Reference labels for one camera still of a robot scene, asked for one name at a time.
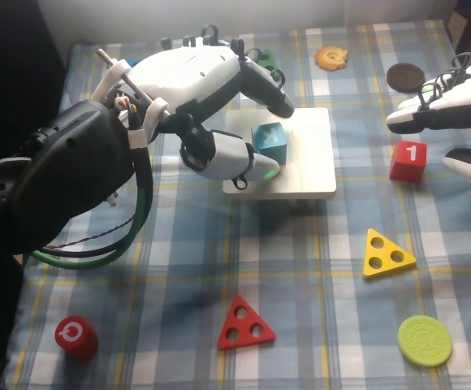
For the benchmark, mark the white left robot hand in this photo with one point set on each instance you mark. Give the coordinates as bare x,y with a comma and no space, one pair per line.
187,73

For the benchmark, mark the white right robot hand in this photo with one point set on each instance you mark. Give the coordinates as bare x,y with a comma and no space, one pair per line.
463,97

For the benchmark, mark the cyan letter cube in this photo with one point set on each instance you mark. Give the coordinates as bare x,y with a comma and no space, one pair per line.
270,140

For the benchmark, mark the green triangle block with holes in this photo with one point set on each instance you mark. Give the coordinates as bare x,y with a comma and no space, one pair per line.
267,63

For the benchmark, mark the yellow triangle block with holes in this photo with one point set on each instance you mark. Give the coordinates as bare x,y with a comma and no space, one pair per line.
383,252

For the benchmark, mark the red triangle block with holes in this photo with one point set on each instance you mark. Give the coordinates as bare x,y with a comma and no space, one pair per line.
244,325

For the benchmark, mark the red cylinder block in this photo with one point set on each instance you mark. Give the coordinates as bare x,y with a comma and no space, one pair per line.
75,337

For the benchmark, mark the dark brown round cookie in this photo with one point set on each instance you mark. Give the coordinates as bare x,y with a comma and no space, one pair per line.
406,79

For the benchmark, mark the yellow butter cookie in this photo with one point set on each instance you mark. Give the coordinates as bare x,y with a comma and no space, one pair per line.
331,59

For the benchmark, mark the small white table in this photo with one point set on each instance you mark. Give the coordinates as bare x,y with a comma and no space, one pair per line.
312,162

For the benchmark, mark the blue plaid tablecloth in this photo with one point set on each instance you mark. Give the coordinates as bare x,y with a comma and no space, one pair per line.
300,264

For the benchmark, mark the green round cookie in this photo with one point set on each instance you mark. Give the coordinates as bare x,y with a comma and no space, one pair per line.
424,341

